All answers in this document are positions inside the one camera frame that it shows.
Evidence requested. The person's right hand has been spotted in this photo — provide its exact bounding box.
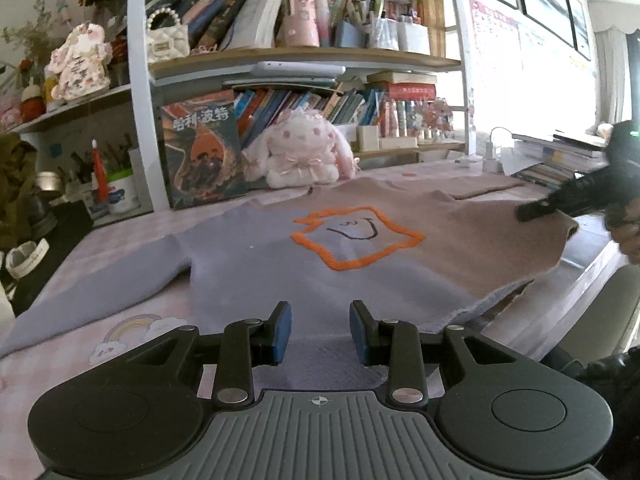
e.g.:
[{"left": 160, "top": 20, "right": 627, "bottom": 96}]
[{"left": 605, "top": 198, "right": 640, "bottom": 264}]

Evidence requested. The white charger plug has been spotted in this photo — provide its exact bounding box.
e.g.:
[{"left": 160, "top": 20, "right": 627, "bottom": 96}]
[{"left": 483, "top": 126, "right": 514, "bottom": 174}]

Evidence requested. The red tassel ornament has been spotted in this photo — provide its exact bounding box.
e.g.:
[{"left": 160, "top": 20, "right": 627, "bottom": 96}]
[{"left": 91, "top": 140, "right": 108, "bottom": 202}]

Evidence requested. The white wooden bookshelf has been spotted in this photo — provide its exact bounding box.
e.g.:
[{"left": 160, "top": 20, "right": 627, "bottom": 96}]
[{"left": 8, "top": 0, "right": 476, "bottom": 214}]

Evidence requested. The dark brown garment pile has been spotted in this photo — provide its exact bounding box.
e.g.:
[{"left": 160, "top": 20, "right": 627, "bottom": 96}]
[{"left": 0, "top": 132, "right": 37, "bottom": 252}]

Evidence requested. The purple and pink sweater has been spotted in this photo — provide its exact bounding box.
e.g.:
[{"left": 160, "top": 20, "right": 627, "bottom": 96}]
[{"left": 0, "top": 174, "right": 580, "bottom": 361}]

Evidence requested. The pink floral doll figure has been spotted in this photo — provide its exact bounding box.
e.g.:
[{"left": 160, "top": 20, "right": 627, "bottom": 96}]
[{"left": 47, "top": 22, "right": 112, "bottom": 103}]

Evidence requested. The white pen holder cup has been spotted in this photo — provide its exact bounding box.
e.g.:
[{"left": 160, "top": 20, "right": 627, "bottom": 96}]
[{"left": 107, "top": 168, "right": 140, "bottom": 214}]

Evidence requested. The pink cylindrical cup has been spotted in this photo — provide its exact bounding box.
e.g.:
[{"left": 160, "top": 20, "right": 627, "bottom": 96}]
[{"left": 278, "top": 0, "right": 320, "bottom": 48}]

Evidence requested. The stack of books on desk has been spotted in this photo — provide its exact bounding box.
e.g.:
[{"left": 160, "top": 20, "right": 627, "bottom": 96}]
[{"left": 502, "top": 131, "right": 608, "bottom": 190}]

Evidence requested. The white pink plush bunny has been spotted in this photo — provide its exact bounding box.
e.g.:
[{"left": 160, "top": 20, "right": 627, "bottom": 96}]
[{"left": 243, "top": 108, "right": 358, "bottom": 190}]

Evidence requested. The white tablet under shelf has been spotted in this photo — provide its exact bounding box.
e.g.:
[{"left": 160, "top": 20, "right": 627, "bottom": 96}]
[{"left": 250, "top": 61, "right": 346, "bottom": 78}]

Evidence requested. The Harry Potter book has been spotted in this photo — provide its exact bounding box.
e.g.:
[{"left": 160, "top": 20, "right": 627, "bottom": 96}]
[{"left": 160, "top": 90, "right": 246, "bottom": 209}]

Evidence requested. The white quilted pearl handbag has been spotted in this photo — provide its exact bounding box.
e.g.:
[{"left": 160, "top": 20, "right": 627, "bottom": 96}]
[{"left": 145, "top": 6, "right": 191, "bottom": 64}]

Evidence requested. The white smart watch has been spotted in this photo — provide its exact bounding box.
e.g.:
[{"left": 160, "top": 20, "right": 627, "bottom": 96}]
[{"left": 6, "top": 238, "right": 50, "bottom": 281}]

